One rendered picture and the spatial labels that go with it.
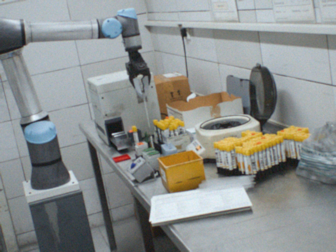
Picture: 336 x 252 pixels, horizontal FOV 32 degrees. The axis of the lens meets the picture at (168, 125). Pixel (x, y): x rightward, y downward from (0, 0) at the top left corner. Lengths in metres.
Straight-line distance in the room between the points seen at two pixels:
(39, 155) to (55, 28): 0.47
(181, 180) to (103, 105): 0.86
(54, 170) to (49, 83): 1.82
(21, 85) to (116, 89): 0.56
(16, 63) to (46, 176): 0.45
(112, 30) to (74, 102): 1.88
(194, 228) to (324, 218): 0.36
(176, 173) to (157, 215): 0.22
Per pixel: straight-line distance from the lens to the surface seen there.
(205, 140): 2.24
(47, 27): 2.21
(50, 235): 2.28
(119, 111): 2.76
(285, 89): 2.37
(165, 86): 3.19
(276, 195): 1.86
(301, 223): 1.66
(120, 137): 2.66
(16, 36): 2.20
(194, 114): 2.55
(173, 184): 1.99
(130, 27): 2.39
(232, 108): 2.61
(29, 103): 2.35
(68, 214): 2.27
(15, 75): 2.34
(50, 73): 4.02
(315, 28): 2.02
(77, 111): 4.07
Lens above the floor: 1.55
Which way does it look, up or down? 13 degrees down
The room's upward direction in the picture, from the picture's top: 10 degrees counter-clockwise
